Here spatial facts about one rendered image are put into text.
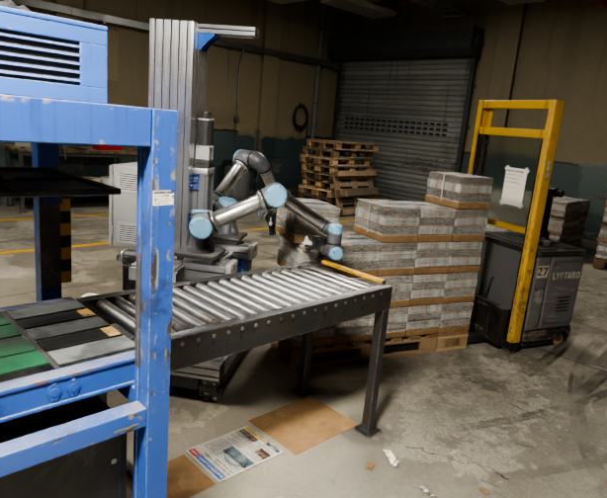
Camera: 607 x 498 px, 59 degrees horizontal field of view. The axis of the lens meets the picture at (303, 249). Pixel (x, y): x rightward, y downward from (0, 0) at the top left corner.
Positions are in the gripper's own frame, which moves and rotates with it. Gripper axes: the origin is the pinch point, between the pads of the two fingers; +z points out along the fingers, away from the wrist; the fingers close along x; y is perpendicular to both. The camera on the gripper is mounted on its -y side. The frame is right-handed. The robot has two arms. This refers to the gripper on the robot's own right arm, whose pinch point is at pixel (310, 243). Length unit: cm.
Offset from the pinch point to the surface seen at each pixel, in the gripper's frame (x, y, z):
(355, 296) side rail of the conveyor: 13, -6, -79
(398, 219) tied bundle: -67, 13, 9
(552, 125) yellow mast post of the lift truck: -168, 82, -10
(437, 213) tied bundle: -97, 17, 8
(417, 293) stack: -90, -39, 8
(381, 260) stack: -57, -14, 8
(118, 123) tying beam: 122, 65, -140
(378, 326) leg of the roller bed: -8, -26, -70
